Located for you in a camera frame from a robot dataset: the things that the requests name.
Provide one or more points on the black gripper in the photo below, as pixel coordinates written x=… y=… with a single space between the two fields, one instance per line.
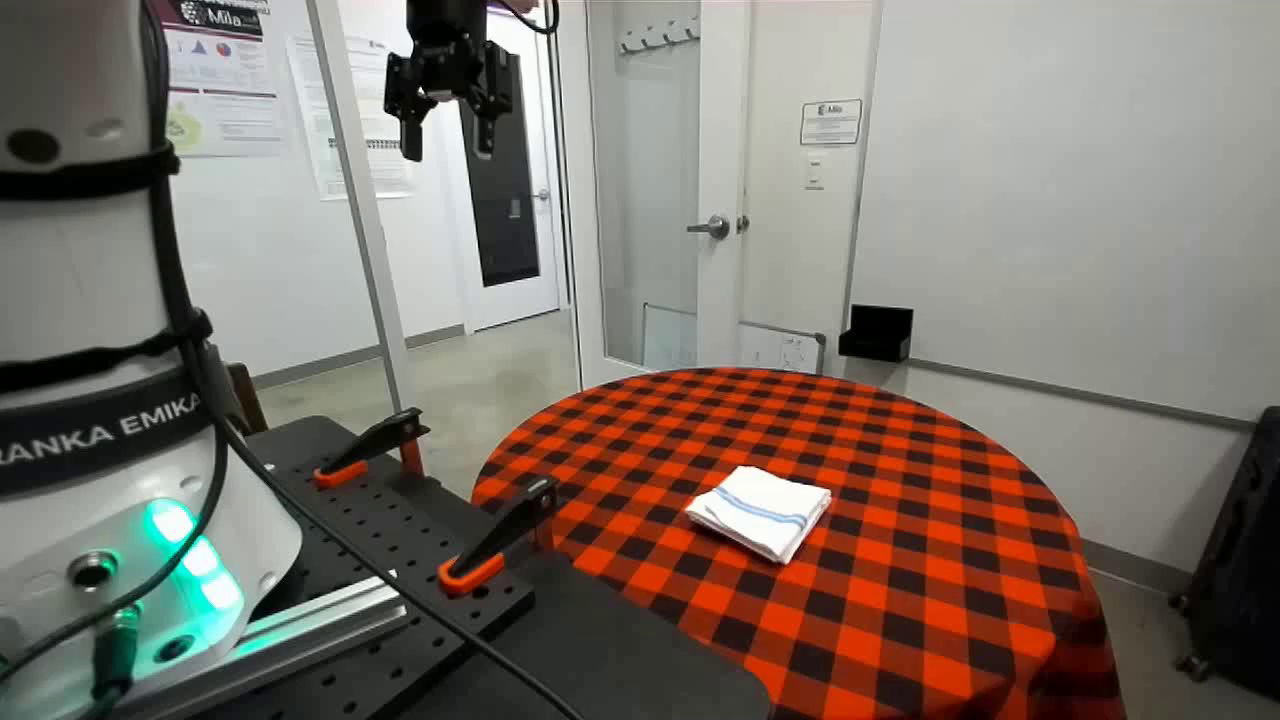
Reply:
x=448 y=59

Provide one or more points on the white towel with blue stripes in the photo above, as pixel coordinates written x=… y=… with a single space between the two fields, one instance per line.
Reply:
x=761 y=510

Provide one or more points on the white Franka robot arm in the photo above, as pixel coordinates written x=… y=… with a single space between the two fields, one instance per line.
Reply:
x=138 y=530

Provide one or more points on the black orange clamp far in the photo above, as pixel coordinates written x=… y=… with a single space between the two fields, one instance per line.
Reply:
x=394 y=434

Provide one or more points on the black orange clamp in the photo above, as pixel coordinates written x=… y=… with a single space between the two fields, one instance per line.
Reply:
x=510 y=524
x=394 y=434

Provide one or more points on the white door sign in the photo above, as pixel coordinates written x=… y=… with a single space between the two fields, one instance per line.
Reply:
x=831 y=123

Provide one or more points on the black orange clamp near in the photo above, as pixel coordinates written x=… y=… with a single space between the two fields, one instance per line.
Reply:
x=510 y=524

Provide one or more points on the black perforated mounting board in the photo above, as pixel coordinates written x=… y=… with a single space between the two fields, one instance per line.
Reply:
x=542 y=641

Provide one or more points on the red black plaid tablecloth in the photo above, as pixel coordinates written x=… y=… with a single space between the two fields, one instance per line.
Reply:
x=945 y=581

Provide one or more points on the black suitcase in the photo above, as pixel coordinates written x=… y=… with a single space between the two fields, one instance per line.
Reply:
x=1234 y=595

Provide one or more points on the wall poster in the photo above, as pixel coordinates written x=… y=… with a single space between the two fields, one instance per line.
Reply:
x=223 y=79

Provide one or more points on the white door with handle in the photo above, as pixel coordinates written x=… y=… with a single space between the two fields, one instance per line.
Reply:
x=777 y=217

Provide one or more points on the large wall whiteboard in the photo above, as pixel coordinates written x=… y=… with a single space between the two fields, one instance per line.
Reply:
x=1080 y=195

